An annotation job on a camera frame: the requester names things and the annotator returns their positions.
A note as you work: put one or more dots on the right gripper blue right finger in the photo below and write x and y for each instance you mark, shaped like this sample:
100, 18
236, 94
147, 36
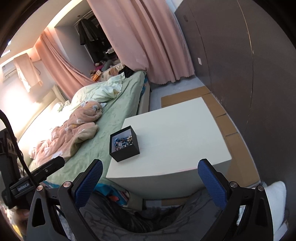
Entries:
214, 182

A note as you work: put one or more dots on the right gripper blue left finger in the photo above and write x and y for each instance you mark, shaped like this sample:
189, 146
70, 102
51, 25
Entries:
86, 183

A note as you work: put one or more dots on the pile of beaded jewelry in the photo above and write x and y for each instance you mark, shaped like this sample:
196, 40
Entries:
121, 143

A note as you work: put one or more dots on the black square jewelry box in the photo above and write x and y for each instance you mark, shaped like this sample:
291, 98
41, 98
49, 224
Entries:
127, 152

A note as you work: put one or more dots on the left hand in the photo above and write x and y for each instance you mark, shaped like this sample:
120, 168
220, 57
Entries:
19, 218

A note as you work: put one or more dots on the brown cardboard floor sheet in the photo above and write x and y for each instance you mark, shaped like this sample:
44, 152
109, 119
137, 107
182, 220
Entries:
242, 167

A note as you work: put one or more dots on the dark patterned trouser leg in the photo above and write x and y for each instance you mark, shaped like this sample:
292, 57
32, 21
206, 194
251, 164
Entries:
189, 221

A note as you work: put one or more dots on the white bedside table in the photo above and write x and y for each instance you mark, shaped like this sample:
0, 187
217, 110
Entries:
171, 141

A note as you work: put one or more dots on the pink floral blanket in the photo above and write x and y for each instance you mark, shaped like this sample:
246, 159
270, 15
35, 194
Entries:
65, 140

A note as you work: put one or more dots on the green bed sheet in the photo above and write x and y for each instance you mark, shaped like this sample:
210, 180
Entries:
114, 113

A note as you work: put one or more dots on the light green pillow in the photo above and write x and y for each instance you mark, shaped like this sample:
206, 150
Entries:
100, 92

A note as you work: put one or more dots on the pink curtain left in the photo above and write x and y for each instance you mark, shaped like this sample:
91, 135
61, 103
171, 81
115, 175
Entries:
66, 76

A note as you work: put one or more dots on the pink curtain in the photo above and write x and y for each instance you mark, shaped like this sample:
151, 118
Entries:
146, 36
66, 76

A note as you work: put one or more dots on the orange box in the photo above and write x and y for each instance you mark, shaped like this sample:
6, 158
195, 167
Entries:
96, 75

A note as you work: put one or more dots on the dark hanging clothes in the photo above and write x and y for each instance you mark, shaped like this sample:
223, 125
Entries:
88, 32

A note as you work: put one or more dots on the pink curtain right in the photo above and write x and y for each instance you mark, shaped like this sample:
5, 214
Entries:
146, 36

